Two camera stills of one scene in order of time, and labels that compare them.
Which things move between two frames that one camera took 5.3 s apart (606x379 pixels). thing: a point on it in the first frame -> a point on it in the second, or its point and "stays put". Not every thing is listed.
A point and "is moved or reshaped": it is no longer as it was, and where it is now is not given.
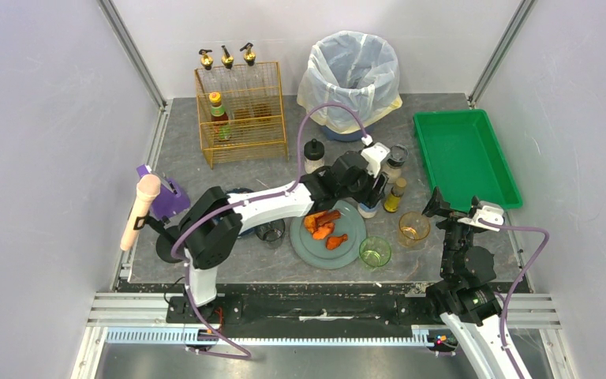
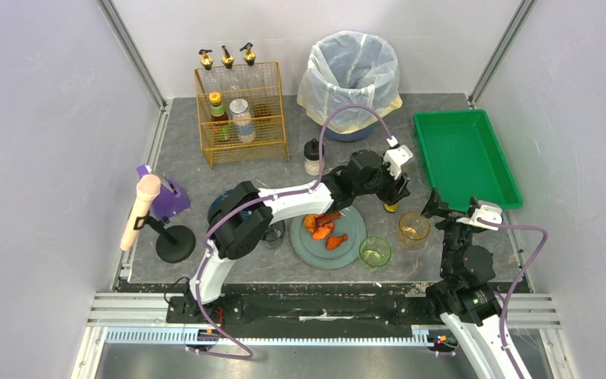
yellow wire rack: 241,114 stays put
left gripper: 371,188 -> 396,189
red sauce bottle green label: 221,125 stays put
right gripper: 452,217 stays put
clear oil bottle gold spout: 209,78 stays put
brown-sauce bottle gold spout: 234,90 is moved or reshaped
